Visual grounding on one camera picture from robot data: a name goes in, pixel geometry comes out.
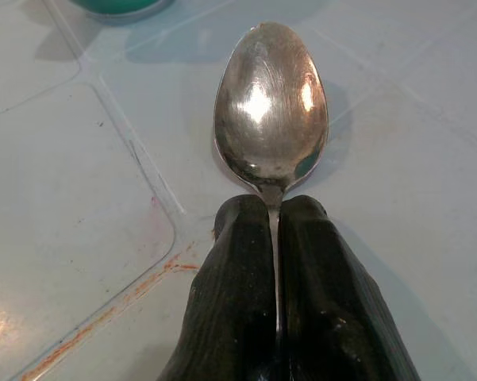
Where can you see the silver metal spoon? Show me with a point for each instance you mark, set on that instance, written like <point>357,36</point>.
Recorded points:
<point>270,111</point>

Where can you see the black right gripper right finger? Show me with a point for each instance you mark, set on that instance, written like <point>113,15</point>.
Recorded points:
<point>325,293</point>

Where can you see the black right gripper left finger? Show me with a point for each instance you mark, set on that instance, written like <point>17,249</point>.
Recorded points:
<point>230,285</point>

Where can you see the green round container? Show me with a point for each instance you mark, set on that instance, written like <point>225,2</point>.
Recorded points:
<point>117,7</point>

